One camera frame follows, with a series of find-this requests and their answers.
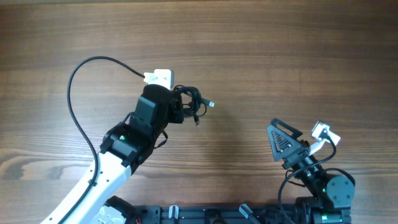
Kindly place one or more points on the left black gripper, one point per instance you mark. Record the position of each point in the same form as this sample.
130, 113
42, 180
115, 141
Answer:
175, 104

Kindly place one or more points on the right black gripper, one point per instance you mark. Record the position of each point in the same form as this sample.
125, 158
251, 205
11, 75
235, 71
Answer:
295, 151

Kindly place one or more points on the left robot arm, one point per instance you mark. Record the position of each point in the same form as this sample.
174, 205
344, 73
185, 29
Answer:
124, 148

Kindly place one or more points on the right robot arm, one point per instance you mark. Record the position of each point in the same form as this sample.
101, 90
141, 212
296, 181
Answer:
332, 189

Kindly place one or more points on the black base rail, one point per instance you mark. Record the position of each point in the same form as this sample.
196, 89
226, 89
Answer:
268, 214

